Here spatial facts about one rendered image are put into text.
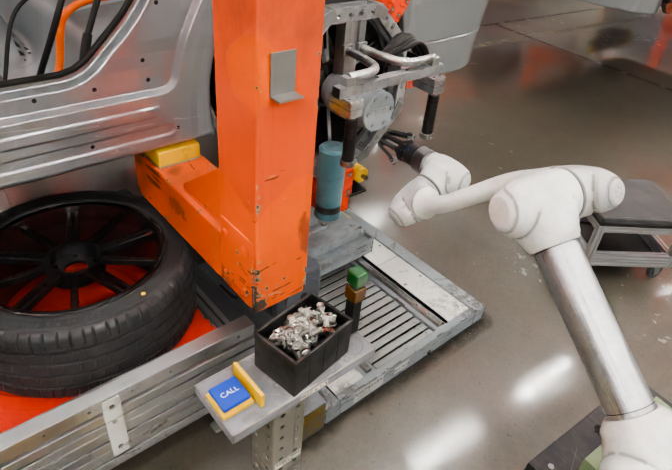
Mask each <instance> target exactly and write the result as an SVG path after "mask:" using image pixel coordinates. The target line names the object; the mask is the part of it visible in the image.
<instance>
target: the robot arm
mask: <svg viewBox="0 0 672 470"><path fill-rule="evenodd" d="M392 135H393V136H397V137H401V138H406V139H408V140H405V141H401V140H399V139H397V138H395V137H393V136H392ZM413 138H415V136H414V134H413V133H412V132H410V133H405V132H400V131H396V130H392V129H389V130H388V132H385V133H384V134H383V136H382V137H381V138H380V140H379V142H380V143H379V144H378V146H379V147H380V148H381V149H382V150H383V151H384V152H385V154H386V155H387V156H388V157H389V160H390V162H391V163H392V164H393V165H394V164H395V163H396V162H397V161H403V162H405V163H407V164H408V165H410V166H411V168H412V169H413V170H415V171H416V172H418V173H420V174H419V175H418V176H417V177H416V178H415V179H413V180H412V181H410V182H409V183H408V184H407V185H405V186H404V187H403V188H402V189H401V190H400V191H399V192H398V193H397V194H396V196H395V197H394V198H393V200H392V201H391V203H390V205H389V215H390V217H391V219H392V220H393V221H394V222H395V223H396V224H397V225H399V226H403V227H406V226H410V225H412V224H414V223H415V222H417V221H418V222H419V221H421V220H424V219H429V218H431V217H433V216H434V215H435V214H442V213H447V212H452V211H455V210H459V209H462V208H466V207H469V206H472V205H476V204H479V203H483V202H486V201H489V200H490V203H489V216H490V220H491V222H492V224H493V226H494V227H495V229H496V230H497V231H498V232H500V233H501V234H503V235H504V236H506V237H508V238H512V239H514V240H515V241H516V242H517V243H518V244H519V245H520V246H521V247H522V248H523V249H524V251H525V252H527V253H528V254H529V255H531V256H532V255H535V258H536V260H537V262H538V264H539V267H540V269H541V271H542V273H543V276H544V278H545V280H546V282H547V285H548V287H549V289H550V291H551V293H552V296H553V298H554V300H555V302H556V305H557V307H558V309H559V311H560V314H561V316H562V318H563V320H564V323H565V325H566V327H567V329H568V331H569V334H570V336H571V338H572V340H573V343H574V345H575V347H576V349H577V352H578V354H579V356H580V358H581V360H582V363H583V365H584V367H585V369H586V372H587V374H588V376H589V378H590V381H591V383H592V385H593V387H594V390H595V392H596V394H597V396H598V398H599V401H600V403H601V405H602V407H603V410H604V412H605V414H606V416H605V417H604V419H603V421H602V424H601V427H600V436H601V443H602V454H603V460H602V461H601V463H600V467H599V470H672V411H671V410H670V409H668V408H666V407H664V406H663V405H661V404H659V403H655V400H654V398H653V396H652V394H651V392H650V390H649V388H648V386H647V384H646V381H645V379H644V377H643V375H642V373H641V371H640V369H639V367H638V364H637V362H636V360H635V358H634V356H633V354H632V352H631V350H630V347H629V345H628V343H627V341H626V339H625V337H624V335H623V333H622V330H621V328H620V326H619V324H618V322H617V320H616V318H615V316H614V314H613V311H612V309H611V307H610V305H609V303H608V301H607V299H606V297H605V294H604V292H603V290H602V288H601V286H600V284H599V282H598V280H597V277H596V275H595V273H594V271H593V269H592V267H591V265H590V263H589V260H588V258H587V256H586V254H585V252H584V250H583V248H582V246H581V244H580V241H579V239H578V238H579V237H580V224H579V218H582V217H585V216H589V215H591V214H592V213H593V212H595V213H603V212H606V211H609V210H612V209H614V208H616V207H617V206H618V205H619V204H620V203H621V202H622V200H623V198H624V194H625V187H624V184H623V182H622V181H621V179H620V178H619V177H618V176H617V175H615V174H613V173H612V172H610V171H608V170H605V169H603V168H599V167H592V166H583V165H564V166H551V167H546V168H538V169H529V170H521V171H515V172H510V173H506V174H502V175H499V176H496V177H493V178H490V179H488V180H485V181H482V182H479V183H477V184H474V185H471V186H469V185H470V182H471V175H470V172H469V171H468V170H467V169H466V168H465V167H464V166H463V165H462V164H460V163H459V162H457V161H456V160H454V159H453V158H451V157H449V156H446V155H444V154H439V153H437V152H435V151H433V150H431V149H429V148H427V147H425V146H423V147H421V146H419V145H418V144H416V143H415V142H414V141H413ZM386 139H389V140H391V141H393V142H394V143H396V144H398V146H395V145H393V144H391V143H389V142H388V141H386ZM384 145H385V146H387V147H389V148H390V149H392V150H394V151H395V153H396V156H397V157H395V156H392V155H391V154H390V153H389V152H388V151H387V150H386V149H385V147H384ZM447 193H449V194H447Z"/></svg>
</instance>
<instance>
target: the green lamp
mask: <svg viewBox="0 0 672 470"><path fill-rule="evenodd" d="M368 276H369V272H368V271H367V270H366V269H364V268H363V267H362V266H361V265H356V266H354V267H352V268H350V269H348V272H347V282H348V283H349V284H350V285H352V286H353V287H354V288H355V289H358V288H360V287H362V286H364V285H366V284H367V282H368Z"/></svg>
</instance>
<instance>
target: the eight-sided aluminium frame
mask: <svg viewBox="0 0 672 470"><path fill-rule="evenodd" d="M388 11H389V9H388V8H387V7H386V6H385V4H384V3H381V2H379V1H376V0H357V1H349V2H342V3H334V4H327V5H325V11H324V25H323V35H324V33H325V32H326V30H327V29H328V28H329V26H331V25H335V24H341V23H345V22H346V21H352V22H354V21H360V19H365V18H366V19H370V20H371V21H372V23H373V24H374V26H375V27H376V29H377V30H378V32H379V33H380V35H381V36H382V38H383V39H384V41H385V42H386V44H388V43H389V41H390V40H391V39H392V38H393V37H394V36H395V35H396V34H398V33H400V32H402V31H401V30H400V28H399V27H398V25H397V23H396V22H395V20H394V19H393V17H392V16H391V15H390V14H389V13H388ZM409 50H411V49H409ZM409 50H407V51H409ZM407 51H405V52H403V53H401V54H398V55H396V56H399V57H406V55H407ZM405 68H409V67H403V66H397V65H393V64H392V65H390V66H388V69H387V73H388V72H392V71H397V70H401V69H405ZM405 86H406V82H405V83H402V84H398V85H394V86H390V87H386V88H385V91H387V92H389V93H390V94H391V95H392V96H393V99H394V109H393V113H392V115H391V117H390V119H389V121H388V122H387V123H386V125H385V126H384V127H382V128H381V129H379V130H377V131H369V130H367V129H365V128H363V129H362V131H361V132H360V133H359V135H358V136H357V138H356V146H355V155H354V159H355V164H356V163H360V162H361V161H364V160H365V159H366V157H367V156H369V155H370V154H369V153H370V152H371V151H372V149H373V148H374V147H375V145H376V144H377V143H378V141H379V140H380V138H381V137H382V136H383V134H384V133H385V132H386V130H387V129H388V128H389V126H390V125H391V124H392V122H393V121H394V120H395V118H396V117H398V115H399V113H400V112H401V110H402V106H403V104H404V102H403V98H404V92H405ZM318 157H319V156H316V157H314V168H313V177H314V178H316V177H317V165H318Z"/></svg>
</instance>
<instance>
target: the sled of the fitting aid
mask: <svg viewBox="0 0 672 470"><path fill-rule="evenodd" d="M373 241H374V237H373V236H372V235H370V234H369V233H368V232H366V231H365V230H364V229H362V228H361V234H360V235H359V236H357V237H355V238H353V239H350V240H348V241H346V242H344V243H342V244H339V245H337V246H335V247H333V248H331V249H328V250H326V251H324V252H322V253H320V254H317V255H315V256H313V257H314V258H316V259H317V260H318V261H319V263H320V265H321V268H322V270H321V276H322V275H324V274H326V273H328V272H330V271H333V270H335V269H337V268H339V267H341V266H343V265H345V264H347V263H349V262H351V261H353V260H355V259H357V258H359V257H361V256H364V255H366V254H368V253H370V252H372V248H373Z"/></svg>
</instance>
